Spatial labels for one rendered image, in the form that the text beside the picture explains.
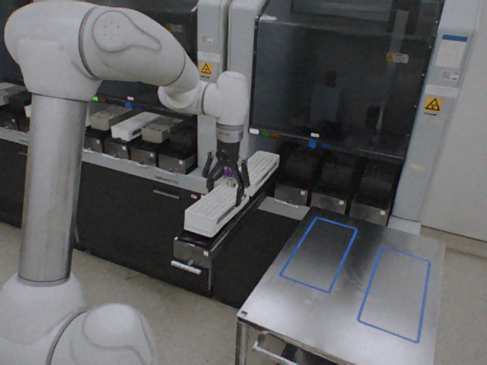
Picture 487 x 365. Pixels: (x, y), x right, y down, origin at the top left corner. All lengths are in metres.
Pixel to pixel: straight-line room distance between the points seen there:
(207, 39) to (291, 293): 1.03
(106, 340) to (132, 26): 0.55
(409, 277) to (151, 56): 0.91
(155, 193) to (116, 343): 1.24
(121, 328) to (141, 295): 1.49
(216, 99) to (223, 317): 1.24
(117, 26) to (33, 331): 0.59
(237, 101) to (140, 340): 0.73
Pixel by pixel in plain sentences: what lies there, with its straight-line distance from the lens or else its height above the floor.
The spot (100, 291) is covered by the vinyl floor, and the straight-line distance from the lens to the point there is 2.40.
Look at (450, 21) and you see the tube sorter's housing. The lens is 1.52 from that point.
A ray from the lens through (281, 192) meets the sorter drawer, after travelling 1.67.
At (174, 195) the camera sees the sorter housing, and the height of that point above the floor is 0.62.
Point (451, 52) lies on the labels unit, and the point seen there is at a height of 1.36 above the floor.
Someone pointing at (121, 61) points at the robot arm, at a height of 1.43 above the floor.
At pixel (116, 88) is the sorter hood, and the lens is 2.02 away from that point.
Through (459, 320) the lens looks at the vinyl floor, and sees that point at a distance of 2.52.
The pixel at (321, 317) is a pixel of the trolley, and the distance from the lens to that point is 1.09.
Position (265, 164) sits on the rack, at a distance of 1.67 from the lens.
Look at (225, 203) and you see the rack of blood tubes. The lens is 1.36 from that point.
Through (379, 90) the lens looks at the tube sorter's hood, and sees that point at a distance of 1.53.
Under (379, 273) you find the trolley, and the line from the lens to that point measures 1.27.
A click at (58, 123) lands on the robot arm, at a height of 1.30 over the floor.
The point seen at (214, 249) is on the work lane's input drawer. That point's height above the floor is 0.80.
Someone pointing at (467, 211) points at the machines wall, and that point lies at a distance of 2.95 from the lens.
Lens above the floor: 1.58
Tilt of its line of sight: 28 degrees down
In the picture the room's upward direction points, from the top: 3 degrees clockwise
